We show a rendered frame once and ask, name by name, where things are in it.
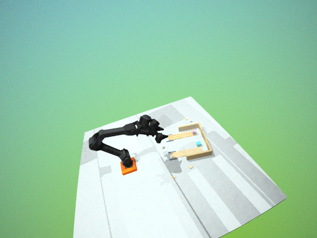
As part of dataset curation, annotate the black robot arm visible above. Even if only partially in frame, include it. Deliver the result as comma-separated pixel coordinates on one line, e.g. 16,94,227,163
89,115,159,169

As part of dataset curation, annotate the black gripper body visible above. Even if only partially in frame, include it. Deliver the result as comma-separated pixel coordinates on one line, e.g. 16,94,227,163
146,126,163,144

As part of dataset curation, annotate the pale yellow flat strip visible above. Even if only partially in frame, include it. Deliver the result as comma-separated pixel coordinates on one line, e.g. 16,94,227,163
171,150,186,159

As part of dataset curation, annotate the orange polka-dot strip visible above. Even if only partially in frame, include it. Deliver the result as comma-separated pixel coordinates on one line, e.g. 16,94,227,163
168,134,181,141

